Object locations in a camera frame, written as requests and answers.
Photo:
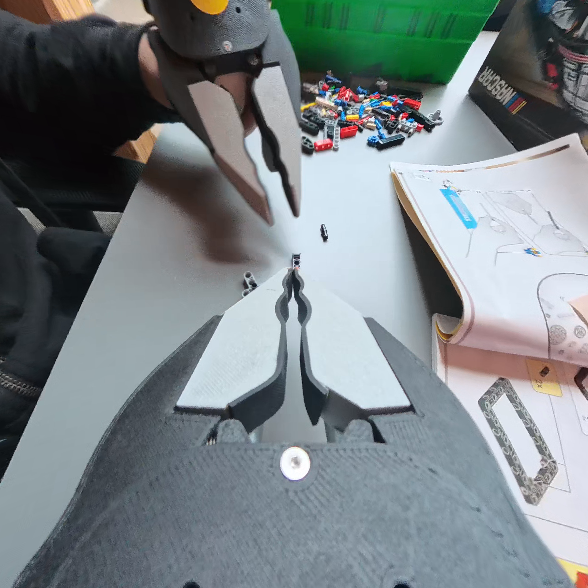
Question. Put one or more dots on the lego instruction booklet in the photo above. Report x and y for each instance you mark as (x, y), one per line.
(505, 275)

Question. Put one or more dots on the pile of lego pieces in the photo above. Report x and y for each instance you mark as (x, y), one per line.
(367, 110)

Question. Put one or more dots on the green plastic bin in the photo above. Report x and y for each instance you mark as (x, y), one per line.
(381, 36)

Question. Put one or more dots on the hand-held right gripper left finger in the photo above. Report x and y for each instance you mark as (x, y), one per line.
(229, 358)

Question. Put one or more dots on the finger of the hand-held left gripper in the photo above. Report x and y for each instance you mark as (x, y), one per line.
(225, 133)
(280, 119)

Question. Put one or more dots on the grey T-shaped lego beam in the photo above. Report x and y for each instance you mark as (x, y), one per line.
(250, 280)

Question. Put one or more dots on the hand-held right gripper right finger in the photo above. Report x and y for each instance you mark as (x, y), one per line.
(349, 358)

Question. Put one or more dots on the person's dark jacket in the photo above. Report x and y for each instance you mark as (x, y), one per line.
(27, 298)

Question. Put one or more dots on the person's left hand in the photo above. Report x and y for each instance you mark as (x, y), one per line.
(151, 73)

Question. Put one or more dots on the small black lego beam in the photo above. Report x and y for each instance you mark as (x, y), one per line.
(296, 262)

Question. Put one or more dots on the person's left forearm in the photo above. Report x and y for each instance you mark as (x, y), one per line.
(69, 69)

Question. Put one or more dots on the lego set box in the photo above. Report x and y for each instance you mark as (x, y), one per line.
(528, 69)

